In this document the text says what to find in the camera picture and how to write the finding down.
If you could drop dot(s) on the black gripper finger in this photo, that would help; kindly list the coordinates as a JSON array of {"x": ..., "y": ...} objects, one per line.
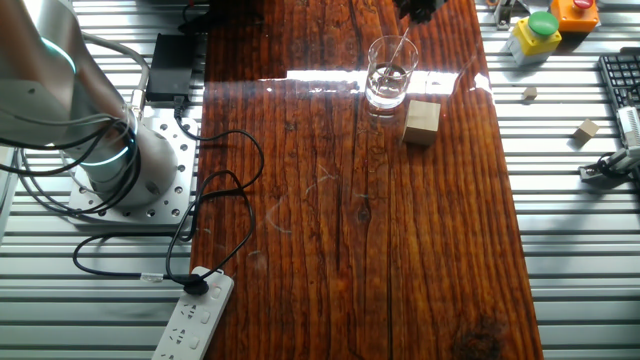
[
  {"x": 430, "y": 9},
  {"x": 409, "y": 9}
]

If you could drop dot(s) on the clear glass rod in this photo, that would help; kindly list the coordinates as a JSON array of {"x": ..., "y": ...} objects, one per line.
[{"x": 398, "y": 50}]

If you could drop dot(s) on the clear glass beaker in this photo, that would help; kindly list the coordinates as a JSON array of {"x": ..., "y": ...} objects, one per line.
[{"x": 385, "y": 92}]

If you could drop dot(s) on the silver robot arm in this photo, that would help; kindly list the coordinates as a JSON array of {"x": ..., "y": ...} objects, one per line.
[{"x": 50, "y": 75}]

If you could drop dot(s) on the yellow box green button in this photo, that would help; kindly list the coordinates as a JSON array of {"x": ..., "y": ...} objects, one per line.
[{"x": 535, "y": 42}]

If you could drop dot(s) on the large light wooden block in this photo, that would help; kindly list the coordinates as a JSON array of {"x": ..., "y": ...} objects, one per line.
[{"x": 421, "y": 125}]

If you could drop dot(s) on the small wooden cube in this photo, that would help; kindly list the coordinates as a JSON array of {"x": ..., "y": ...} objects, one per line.
[
  {"x": 586, "y": 130},
  {"x": 530, "y": 93}
]

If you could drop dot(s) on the orange box red button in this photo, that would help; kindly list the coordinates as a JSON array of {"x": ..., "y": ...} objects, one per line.
[{"x": 575, "y": 17}]

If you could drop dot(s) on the black keyboard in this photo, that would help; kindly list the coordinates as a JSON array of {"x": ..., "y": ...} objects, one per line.
[{"x": 620, "y": 75}]

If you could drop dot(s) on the black power adapter brick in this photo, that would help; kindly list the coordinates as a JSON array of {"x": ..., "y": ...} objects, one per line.
[{"x": 171, "y": 67}]

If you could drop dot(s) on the white power strip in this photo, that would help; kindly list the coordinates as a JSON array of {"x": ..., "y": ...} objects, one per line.
[{"x": 192, "y": 320}]

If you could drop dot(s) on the grey metal bracket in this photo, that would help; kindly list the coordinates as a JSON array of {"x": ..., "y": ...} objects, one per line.
[{"x": 504, "y": 15}]

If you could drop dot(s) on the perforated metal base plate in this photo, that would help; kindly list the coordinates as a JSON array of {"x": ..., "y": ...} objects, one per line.
[{"x": 170, "y": 200}]

